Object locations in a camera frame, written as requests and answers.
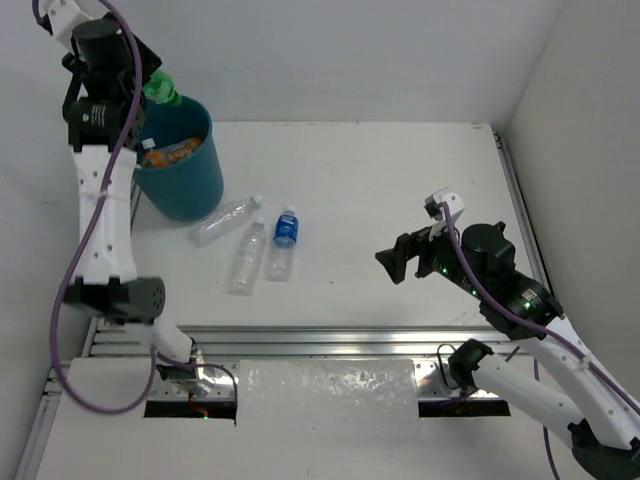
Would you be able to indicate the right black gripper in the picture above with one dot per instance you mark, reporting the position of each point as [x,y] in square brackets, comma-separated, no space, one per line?
[407,245]

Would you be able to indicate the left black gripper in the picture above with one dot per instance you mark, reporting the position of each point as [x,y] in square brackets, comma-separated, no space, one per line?
[142,57]

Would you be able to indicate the crushed green bottle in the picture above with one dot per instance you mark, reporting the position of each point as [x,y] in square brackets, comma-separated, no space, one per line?
[161,89]

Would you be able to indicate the orange label bottle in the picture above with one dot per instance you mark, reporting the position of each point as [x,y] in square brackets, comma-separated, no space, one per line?
[155,157]

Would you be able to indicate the blue label bottle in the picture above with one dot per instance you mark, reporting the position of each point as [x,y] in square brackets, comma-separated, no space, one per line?
[283,245]

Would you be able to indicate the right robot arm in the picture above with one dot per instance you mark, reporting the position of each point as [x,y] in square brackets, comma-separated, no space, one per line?
[587,414]

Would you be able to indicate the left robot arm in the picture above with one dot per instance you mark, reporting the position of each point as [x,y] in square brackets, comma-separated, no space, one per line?
[104,110]

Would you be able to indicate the teal plastic bin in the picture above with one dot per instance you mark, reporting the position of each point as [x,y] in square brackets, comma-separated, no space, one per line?
[190,189]

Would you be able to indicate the clear bottle near bin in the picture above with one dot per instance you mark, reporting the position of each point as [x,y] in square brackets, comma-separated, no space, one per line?
[225,219]

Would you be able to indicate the clear bottle white cap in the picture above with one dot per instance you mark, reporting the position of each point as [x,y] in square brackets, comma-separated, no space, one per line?
[247,261]

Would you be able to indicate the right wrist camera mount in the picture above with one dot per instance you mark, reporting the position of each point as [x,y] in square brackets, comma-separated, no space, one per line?
[446,199]

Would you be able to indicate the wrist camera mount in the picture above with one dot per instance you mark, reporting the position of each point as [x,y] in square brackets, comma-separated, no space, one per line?
[59,17]
[446,199]

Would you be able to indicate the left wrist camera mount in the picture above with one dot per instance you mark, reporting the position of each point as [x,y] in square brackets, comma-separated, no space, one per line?
[59,17]

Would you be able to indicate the aluminium rail frame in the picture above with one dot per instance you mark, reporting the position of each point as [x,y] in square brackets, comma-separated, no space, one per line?
[331,367]

